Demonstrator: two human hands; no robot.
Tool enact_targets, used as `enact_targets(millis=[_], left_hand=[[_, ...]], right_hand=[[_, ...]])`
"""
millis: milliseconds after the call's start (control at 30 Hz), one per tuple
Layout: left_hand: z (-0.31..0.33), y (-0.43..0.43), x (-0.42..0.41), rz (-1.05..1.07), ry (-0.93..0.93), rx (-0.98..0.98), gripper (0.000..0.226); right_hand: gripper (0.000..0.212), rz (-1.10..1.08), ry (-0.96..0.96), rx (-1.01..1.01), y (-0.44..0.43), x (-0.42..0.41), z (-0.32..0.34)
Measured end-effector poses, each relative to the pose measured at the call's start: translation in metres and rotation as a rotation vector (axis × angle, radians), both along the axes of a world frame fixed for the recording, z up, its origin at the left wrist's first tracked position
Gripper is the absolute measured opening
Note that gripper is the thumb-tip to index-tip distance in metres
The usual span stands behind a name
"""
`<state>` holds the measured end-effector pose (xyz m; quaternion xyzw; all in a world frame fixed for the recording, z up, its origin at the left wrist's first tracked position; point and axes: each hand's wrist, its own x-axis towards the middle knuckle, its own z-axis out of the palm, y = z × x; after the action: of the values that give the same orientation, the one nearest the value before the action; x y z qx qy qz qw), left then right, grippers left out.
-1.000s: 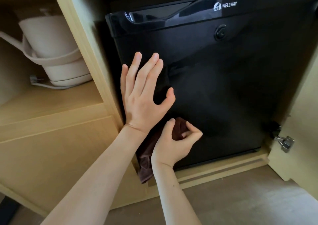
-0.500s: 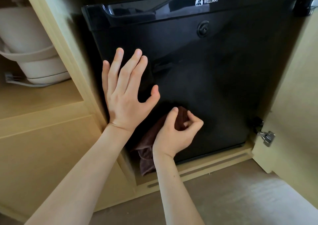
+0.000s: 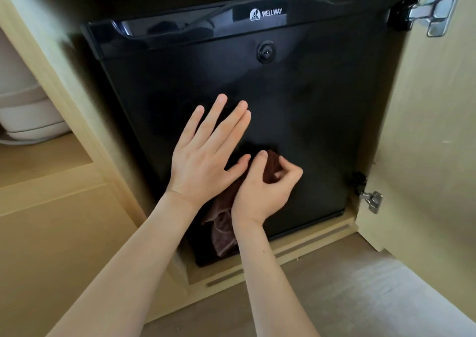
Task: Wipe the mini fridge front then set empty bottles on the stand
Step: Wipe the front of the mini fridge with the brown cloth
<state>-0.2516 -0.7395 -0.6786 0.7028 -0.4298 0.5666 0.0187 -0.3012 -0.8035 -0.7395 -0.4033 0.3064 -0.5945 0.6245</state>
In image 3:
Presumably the person's left hand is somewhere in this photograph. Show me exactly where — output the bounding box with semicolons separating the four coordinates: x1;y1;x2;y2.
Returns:
165;94;252;209

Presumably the person's right hand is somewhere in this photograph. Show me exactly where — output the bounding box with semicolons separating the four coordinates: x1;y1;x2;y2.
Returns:
231;150;304;226

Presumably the dark brown cloth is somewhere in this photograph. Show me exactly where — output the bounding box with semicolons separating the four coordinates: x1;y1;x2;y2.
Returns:
201;149;283;258

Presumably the person's right forearm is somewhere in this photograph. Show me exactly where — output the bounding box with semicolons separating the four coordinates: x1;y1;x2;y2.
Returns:
232;216;321;337

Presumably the person's left forearm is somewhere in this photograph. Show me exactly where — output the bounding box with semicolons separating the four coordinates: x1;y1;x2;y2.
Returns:
48;190;202;337

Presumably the black mini fridge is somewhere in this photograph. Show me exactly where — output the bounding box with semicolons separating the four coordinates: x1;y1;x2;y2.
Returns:
80;0;399;269

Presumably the round black fridge lock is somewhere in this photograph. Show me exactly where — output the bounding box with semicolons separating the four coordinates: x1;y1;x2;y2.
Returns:
256;40;277;64

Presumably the small silver door hinge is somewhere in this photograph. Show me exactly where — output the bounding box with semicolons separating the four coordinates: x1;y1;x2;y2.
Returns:
353;171;384;215

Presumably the white round appliance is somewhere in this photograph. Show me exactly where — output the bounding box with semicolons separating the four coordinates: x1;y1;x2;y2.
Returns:
0;27;72;146

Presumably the light wooden cabinet door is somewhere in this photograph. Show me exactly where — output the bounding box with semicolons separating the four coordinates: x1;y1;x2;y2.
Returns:
354;0;476;323

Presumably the light wooden cabinet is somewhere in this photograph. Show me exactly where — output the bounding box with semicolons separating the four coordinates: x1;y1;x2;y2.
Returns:
0;0;424;337

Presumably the large silver door hinge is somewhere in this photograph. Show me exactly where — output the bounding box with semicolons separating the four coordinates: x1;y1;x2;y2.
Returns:
387;0;466;38

